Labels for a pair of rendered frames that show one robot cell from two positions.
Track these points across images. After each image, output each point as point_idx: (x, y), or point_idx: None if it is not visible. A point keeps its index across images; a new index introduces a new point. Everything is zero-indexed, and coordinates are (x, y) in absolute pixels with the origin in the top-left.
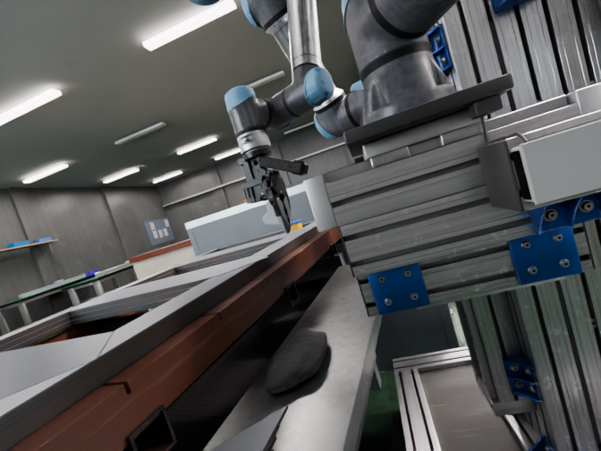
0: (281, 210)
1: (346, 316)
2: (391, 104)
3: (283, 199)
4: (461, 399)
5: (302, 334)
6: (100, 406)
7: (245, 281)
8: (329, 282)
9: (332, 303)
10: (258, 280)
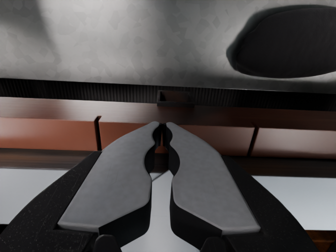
0: (219, 166)
1: (192, 0)
2: None
3: (123, 221)
4: None
5: (266, 51)
6: None
7: (261, 161)
8: (12, 73)
9: (129, 40)
10: (265, 138)
